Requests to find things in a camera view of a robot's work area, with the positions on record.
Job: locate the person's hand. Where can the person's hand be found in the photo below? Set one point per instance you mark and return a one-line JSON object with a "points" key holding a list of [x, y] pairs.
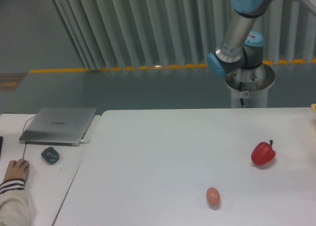
{"points": [[14, 170]]}

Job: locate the white striped sleeve forearm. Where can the white striped sleeve forearm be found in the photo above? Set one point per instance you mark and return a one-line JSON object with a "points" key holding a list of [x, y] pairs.
{"points": [[14, 203]]}

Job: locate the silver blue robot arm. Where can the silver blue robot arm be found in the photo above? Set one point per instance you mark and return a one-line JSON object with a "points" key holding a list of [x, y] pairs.
{"points": [[241, 47]]}

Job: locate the red bell pepper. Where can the red bell pepper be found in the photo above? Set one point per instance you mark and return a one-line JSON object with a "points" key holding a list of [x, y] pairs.
{"points": [[263, 153]]}

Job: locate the wooden basket corner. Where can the wooden basket corner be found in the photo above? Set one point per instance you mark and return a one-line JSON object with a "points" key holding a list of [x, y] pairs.
{"points": [[313, 106]]}

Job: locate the dark grey earbuds case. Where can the dark grey earbuds case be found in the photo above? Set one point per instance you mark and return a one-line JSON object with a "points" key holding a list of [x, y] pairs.
{"points": [[50, 155]]}

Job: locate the black keyboard edge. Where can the black keyboard edge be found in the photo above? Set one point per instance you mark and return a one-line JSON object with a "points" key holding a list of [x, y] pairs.
{"points": [[1, 144]]}

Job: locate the silver closed laptop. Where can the silver closed laptop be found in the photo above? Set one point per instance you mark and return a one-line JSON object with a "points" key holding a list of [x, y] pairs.
{"points": [[58, 126]]}

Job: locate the grey pleated curtain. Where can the grey pleated curtain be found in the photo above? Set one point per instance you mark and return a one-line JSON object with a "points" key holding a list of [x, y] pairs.
{"points": [[121, 34]]}

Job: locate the brown egg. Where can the brown egg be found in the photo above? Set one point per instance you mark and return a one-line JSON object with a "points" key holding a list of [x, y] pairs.
{"points": [[213, 196]]}

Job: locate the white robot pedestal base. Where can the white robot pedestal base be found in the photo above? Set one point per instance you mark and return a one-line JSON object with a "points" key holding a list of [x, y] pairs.
{"points": [[250, 87]]}

